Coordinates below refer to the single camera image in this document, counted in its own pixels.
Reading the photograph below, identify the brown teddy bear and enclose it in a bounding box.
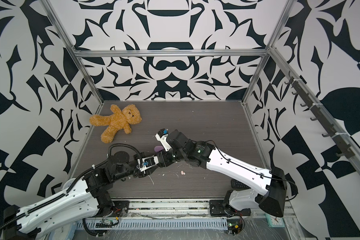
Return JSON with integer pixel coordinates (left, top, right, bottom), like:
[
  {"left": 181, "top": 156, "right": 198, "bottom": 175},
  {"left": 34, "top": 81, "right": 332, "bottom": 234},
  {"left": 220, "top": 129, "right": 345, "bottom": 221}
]
[{"left": 89, "top": 105, "right": 142, "bottom": 144}]

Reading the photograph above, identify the wall hook rail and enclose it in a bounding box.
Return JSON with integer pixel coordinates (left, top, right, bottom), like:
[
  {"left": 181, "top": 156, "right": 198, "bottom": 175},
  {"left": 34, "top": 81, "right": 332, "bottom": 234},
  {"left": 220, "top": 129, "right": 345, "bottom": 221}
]
[{"left": 287, "top": 77, "right": 356, "bottom": 159}]

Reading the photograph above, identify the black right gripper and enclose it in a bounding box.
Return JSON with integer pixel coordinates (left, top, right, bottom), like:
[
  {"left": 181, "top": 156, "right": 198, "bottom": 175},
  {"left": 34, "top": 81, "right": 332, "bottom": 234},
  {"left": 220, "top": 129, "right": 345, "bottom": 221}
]
[{"left": 151, "top": 147, "right": 189, "bottom": 168}]

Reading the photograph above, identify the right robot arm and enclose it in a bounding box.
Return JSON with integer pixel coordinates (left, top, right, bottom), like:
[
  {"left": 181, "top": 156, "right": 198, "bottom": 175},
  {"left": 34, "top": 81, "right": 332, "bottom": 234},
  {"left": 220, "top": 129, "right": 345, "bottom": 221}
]
[{"left": 155, "top": 129, "right": 294, "bottom": 218}]

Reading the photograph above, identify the small green desk clock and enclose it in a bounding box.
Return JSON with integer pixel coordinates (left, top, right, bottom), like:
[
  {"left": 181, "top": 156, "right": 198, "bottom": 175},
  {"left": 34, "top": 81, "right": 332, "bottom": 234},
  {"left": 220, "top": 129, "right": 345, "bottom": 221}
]
[{"left": 265, "top": 214, "right": 285, "bottom": 228}]

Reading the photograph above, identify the aluminium frame corner post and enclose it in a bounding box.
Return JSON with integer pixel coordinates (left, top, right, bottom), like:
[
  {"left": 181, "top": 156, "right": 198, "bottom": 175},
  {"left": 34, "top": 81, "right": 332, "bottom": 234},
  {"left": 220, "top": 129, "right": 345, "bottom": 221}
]
[{"left": 242, "top": 51, "right": 270, "bottom": 105}]

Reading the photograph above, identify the white cable duct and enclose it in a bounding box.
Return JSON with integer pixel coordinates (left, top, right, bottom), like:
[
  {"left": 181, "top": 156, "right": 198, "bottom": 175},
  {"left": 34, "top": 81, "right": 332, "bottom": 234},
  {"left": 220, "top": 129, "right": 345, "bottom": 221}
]
[{"left": 86, "top": 219, "right": 229, "bottom": 231}]

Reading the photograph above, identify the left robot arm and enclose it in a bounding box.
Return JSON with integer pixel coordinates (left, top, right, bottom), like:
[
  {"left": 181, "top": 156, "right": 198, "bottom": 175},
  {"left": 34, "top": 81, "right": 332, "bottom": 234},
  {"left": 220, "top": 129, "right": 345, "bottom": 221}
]
[{"left": 0, "top": 144, "right": 160, "bottom": 240}]

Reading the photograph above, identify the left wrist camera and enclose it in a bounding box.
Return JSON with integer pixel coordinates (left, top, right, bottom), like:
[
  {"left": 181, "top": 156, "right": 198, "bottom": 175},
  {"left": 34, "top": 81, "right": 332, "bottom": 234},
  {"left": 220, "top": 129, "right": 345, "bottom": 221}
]
[{"left": 139, "top": 156, "right": 159, "bottom": 172}]

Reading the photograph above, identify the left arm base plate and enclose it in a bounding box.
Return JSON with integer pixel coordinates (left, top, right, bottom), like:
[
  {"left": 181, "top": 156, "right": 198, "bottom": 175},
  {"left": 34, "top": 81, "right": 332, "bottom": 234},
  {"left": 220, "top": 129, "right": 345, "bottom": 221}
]
[{"left": 110, "top": 200, "right": 130, "bottom": 217}]

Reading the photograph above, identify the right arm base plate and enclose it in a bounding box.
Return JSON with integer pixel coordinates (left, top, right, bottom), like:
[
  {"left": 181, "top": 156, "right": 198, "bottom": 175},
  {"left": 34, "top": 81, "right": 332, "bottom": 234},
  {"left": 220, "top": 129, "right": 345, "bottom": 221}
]
[{"left": 209, "top": 200, "right": 252, "bottom": 217}]

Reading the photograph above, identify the black remote control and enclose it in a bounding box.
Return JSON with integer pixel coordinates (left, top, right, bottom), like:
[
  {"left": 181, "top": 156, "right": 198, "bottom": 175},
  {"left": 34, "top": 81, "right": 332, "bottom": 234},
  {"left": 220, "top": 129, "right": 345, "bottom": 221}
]
[{"left": 231, "top": 179, "right": 250, "bottom": 191}]

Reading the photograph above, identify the purple earbud charging case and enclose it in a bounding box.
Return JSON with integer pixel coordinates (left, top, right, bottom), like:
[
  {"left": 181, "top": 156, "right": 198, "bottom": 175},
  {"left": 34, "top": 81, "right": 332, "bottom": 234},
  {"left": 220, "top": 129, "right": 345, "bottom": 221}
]
[{"left": 154, "top": 146, "right": 165, "bottom": 153}]

